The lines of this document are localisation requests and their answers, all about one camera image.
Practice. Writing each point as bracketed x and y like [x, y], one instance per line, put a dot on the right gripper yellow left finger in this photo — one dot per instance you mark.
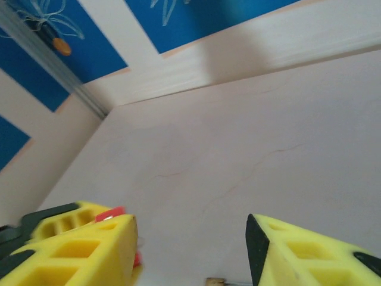
[59, 256]

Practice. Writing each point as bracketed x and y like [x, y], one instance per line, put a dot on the left aluminium frame post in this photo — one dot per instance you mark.
[59, 68]

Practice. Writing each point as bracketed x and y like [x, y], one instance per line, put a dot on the red padlock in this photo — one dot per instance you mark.
[110, 213]

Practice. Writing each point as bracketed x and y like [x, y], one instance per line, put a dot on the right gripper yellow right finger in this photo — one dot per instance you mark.
[312, 262]

